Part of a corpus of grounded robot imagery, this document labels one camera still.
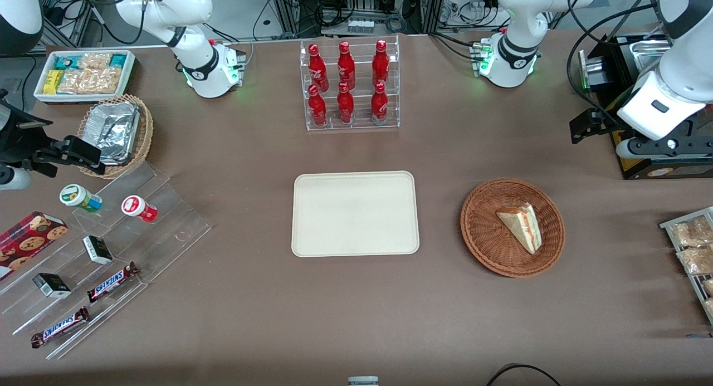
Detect red cookie box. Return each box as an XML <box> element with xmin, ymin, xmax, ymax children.
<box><xmin>0</xmin><ymin>211</ymin><xmax>69</xmax><ymax>281</ymax></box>

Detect black hot food display case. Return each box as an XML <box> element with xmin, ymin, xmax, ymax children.
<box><xmin>599</xmin><ymin>32</ymin><xmax>713</xmax><ymax>180</ymax></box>

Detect red lid snack cup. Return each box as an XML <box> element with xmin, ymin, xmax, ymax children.
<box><xmin>121</xmin><ymin>196</ymin><xmax>158</xmax><ymax>223</ymax></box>

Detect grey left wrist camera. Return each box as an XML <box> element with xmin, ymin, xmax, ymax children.
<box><xmin>616</xmin><ymin>135</ymin><xmax>713</xmax><ymax>159</ymax></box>

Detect small clear cracker bag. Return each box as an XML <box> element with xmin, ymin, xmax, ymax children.
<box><xmin>77</xmin><ymin>52</ymin><xmax>113</xmax><ymax>70</ymax></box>

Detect grey wire tray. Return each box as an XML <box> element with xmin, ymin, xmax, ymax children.
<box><xmin>660</xmin><ymin>207</ymin><xmax>713</xmax><ymax>326</ymax></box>

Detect stacked aluminium foil trays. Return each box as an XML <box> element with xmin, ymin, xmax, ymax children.
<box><xmin>84</xmin><ymin>101</ymin><xmax>140</xmax><ymax>165</ymax></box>

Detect clear acrylic bottle rack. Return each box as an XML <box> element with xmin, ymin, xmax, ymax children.
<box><xmin>300</xmin><ymin>35</ymin><xmax>401</xmax><ymax>131</ymax></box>

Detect small black box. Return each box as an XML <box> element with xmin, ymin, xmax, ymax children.
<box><xmin>32</xmin><ymin>273</ymin><xmax>72</xmax><ymax>299</ymax></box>
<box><xmin>82</xmin><ymin>236</ymin><xmax>114</xmax><ymax>265</ymax></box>

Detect cream rectangular tray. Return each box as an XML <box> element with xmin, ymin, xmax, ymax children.
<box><xmin>291</xmin><ymin>171</ymin><xmax>420</xmax><ymax>258</ymax></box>

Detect black looped cable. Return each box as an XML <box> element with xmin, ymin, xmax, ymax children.
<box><xmin>486</xmin><ymin>364</ymin><xmax>561</xmax><ymax>386</ymax></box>

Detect green lid snack cup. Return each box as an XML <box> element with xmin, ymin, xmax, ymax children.
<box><xmin>60</xmin><ymin>184</ymin><xmax>103</xmax><ymax>213</ymax></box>

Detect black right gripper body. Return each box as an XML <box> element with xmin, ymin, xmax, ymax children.
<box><xmin>0</xmin><ymin>91</ymin><xmax>54</xmax><ymax>167</ymax></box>

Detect brown round wicker basket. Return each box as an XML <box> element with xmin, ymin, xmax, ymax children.
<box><xmin>460</xmin><ymin>178</ymin><xmax>566</xmax><ymax>278</ymax></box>

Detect large clear cracker bag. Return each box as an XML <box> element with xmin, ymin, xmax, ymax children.
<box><xmin>57</xmin><ymin>67</ymin><xmax>121</xmax><ymax>95</ymax></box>

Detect Snickers chocolate bar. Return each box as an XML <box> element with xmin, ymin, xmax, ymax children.
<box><xmin>31</xmin><ymin>306</ymin><xmax>91</xmax><ymax>349</ymax></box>
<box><xmin>86</xmin><ymin>262</ymin><xmax>140</xmax><ymax>303</ymax></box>

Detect red soda bottle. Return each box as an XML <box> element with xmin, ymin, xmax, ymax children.
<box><xmin>372</xmin><ymin>40</ymin><xmax>390</xmax><ymax>87</ymax></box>
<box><xmin>308</xmin><ymin>43</ymin><xmax>329</xmax><ymax>92</ymax></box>
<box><xmin>337</xmin><ymin>41</ymin><xmax>356</xmax><ymax>91</ymax></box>
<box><xmin>370</xmin><ymin>82</ymin><xmax>389</xmax><ymax>124</ymax></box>
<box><xmin>308</xmin><ymin>85</ymin><xmax>328</xmax><ymax>127</ymax></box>
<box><xmin>336</xmin><ymin>82</ymin><xmax>355</xmax><ymax>124</ymax></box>

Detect black box with green board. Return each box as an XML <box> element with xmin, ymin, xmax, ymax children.
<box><xmin>578</xmin><ymin>49</ymin><xmax>614</xmax><ymax>92</ymax></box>

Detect white plastic snack bin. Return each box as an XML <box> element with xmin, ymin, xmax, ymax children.
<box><xmin>33</xmin><ymin>50</ymin><xmax>136</xmax><ymax>104</ymax></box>

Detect triangular sandwich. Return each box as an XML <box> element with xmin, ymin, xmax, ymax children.
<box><xmin>496</xmin><ymin>203</ymin><xmax>543</xmax><ymax>255</ymax></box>

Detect clear acrylic stepped stand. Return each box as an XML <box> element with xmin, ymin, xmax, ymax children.
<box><xmin>0</xmin><ymin>160</ymin><xmax>212</xmax><ymax>360</ymax></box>

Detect light tan wicker basket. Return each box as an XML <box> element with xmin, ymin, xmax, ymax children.
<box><xmin>77</xmin><ymin>94</ymin><xmax>154</xmax><ymax>180</ymax></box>

